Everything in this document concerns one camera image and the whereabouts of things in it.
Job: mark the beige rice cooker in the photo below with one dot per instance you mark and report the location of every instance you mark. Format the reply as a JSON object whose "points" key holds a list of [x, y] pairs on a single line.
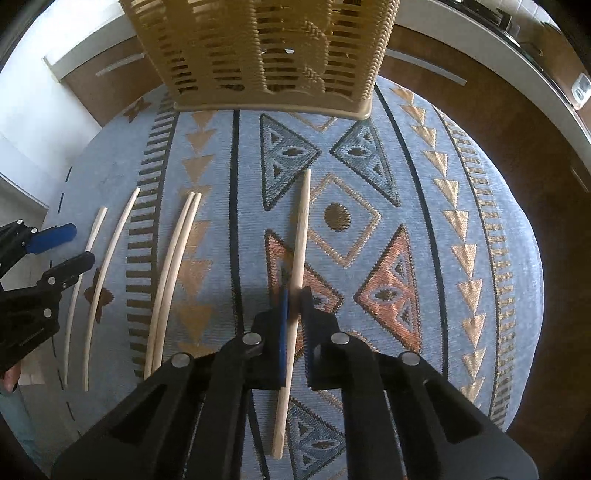
{"points": [[561, 64]]}

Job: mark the person's left hand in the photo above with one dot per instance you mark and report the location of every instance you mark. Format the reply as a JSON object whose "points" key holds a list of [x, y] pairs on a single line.
{"points": [[9, 381]]}

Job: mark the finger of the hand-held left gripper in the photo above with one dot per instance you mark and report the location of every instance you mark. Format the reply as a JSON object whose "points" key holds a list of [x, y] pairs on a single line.
{"points": [[51, 235], [74, 270]]}

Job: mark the blue patterned tablecloth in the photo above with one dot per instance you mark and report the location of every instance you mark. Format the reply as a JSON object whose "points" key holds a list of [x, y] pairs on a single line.
{"points": [[415, 207]]}

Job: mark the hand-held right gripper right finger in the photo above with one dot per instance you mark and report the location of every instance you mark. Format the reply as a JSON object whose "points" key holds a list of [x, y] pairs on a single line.
{"points": [[307, 327]]}

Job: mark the wooden chopstick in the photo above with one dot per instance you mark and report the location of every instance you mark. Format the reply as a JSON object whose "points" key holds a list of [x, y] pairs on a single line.
{"points": [[196, 205], [100, 219], [188, 205], [302, 221], [134, 198]]}

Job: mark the black gas stove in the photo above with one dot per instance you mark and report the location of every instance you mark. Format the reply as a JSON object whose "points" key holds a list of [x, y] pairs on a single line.
{"points": [[498, 16]]}

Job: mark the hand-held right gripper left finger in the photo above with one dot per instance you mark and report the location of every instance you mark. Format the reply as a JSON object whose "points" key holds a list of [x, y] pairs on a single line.
{"points": [[282, 323]]}

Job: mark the yellow slotted utensil basket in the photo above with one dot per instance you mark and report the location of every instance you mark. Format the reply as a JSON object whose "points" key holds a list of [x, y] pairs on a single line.
{"points": [[207, 46]]}

